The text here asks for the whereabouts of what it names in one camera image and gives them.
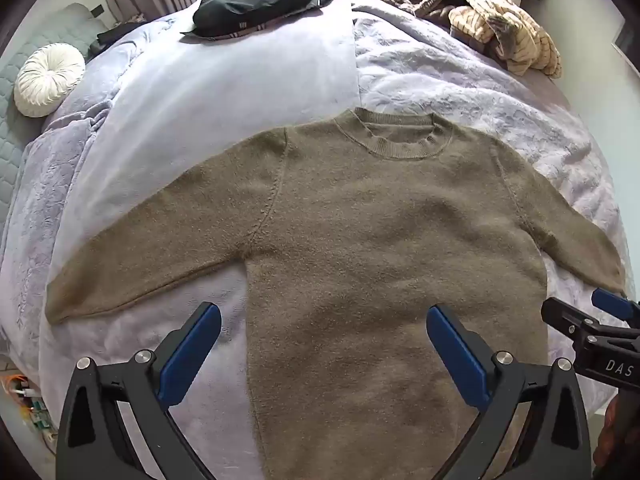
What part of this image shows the tangle of cables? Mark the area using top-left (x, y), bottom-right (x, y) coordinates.
top-left (0, 367), bottom-right (56, 456)

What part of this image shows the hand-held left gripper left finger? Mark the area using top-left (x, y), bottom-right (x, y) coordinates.
top-left (55, 301), bottom-right (222, 480)

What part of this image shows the round white pleated pillow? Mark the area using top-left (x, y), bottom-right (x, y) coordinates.
top-left (13, 43), bottom-right (87, 118)

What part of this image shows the dark green jacket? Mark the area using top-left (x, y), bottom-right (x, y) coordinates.
top-left (180, 0), bottom-right (321, 41)

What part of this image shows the person's right forearm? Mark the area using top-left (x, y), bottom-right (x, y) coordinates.
top-left (592, 400), bottom-right (640, 480)

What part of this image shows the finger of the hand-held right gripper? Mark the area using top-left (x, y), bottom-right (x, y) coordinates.
top-left (591, 287), bottom-right (640, 325)
top-left (541, 297), bottom-right (609, 344)

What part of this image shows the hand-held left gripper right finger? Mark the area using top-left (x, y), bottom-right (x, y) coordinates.
top-left (425, 303), bottom-right (593, 480)

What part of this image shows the embossed lavender blanket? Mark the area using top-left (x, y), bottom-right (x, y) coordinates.
top-left (0, 2), bottom-right (632, 426)

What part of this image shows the beige striped cloth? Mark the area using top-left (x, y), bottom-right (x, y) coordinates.
top-left (415, 0), bottom-right (563, 78)

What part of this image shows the olive brown knit sweater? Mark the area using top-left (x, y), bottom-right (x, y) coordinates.
top-left (45, 107), bottom-right (628, 480)

